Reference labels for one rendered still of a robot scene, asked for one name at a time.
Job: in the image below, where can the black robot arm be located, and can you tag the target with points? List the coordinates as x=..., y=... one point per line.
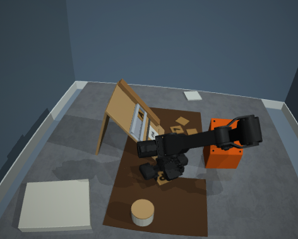
x=248, y=133

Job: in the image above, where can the grey cylinder with tan lid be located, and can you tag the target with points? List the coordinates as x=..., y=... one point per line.
x=142, y=212

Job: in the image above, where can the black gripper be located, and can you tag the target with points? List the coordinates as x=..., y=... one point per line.
x=149, y=172

